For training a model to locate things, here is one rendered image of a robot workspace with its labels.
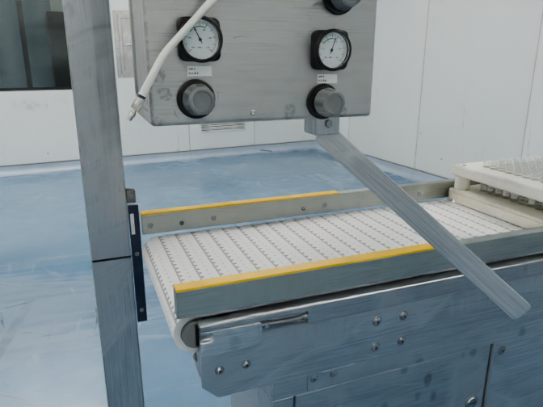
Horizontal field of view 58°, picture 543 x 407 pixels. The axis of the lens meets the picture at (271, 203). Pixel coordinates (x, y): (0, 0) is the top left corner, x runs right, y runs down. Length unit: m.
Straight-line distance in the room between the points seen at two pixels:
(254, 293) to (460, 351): 0.40
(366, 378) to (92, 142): 0.52
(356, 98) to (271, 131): 5.90
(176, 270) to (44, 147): 5.15
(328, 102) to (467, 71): 4.27
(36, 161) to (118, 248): 5.01
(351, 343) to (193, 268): 0.22
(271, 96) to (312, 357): 0.33
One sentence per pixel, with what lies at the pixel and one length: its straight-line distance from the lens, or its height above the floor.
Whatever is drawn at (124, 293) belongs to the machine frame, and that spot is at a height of 0.84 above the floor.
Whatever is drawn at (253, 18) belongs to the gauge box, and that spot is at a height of 1.24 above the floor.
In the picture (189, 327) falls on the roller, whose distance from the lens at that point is 0.56.
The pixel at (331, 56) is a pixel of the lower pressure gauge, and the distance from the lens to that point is 0.47.
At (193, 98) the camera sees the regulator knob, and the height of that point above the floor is 1.17.
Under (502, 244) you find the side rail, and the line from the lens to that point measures 0.73.
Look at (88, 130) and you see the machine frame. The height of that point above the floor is 1.10.
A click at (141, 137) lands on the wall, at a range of 5.87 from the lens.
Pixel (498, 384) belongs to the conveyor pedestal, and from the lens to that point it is 0.96.
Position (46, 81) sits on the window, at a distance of 5.70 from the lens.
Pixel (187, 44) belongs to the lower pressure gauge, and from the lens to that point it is 0.43.
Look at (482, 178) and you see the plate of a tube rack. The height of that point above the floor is 1.00.
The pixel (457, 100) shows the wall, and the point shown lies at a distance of 4.78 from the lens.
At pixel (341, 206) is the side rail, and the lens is 0.88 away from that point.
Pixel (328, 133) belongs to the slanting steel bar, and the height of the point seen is 1.13.
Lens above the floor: 1.21
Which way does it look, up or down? 17 degrees down
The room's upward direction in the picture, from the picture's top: straight up
